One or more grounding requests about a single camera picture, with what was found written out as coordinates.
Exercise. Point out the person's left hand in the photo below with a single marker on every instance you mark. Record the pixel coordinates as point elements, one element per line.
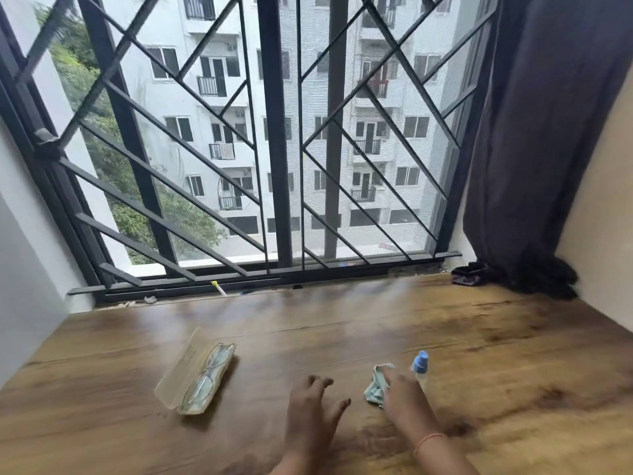
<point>311,425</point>

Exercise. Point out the person's right hand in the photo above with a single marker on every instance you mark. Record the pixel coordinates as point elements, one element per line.
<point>405,403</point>

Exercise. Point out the light green cleaning cloth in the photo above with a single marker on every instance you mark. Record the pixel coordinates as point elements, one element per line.
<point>377,388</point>

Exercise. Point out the small spray bottle blue cap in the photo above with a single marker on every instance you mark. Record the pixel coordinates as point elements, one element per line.
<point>420,368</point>

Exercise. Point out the clear-framed eyeglasses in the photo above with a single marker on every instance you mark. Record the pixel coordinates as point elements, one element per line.
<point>207,378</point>

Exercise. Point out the translucent yellowish glasses case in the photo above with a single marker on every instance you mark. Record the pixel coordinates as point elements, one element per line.
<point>195,375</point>

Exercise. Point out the dark crumpled cloth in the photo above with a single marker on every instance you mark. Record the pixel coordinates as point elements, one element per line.
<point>470,275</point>

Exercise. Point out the pink wrist thread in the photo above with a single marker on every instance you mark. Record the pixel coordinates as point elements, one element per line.
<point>428,440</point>

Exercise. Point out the white stick yellow tip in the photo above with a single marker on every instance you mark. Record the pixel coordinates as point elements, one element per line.
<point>218,288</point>

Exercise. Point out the black metal window grille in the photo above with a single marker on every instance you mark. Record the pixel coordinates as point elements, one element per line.
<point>79,290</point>

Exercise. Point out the dark curtain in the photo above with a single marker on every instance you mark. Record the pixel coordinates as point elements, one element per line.
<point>534,143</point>

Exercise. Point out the white apartment building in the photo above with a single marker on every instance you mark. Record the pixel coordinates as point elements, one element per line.
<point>198,103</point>

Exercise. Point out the green tree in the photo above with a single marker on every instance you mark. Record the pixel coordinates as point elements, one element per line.
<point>94,133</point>

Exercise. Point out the black window frame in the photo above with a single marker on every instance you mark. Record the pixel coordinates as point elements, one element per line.
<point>274,143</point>

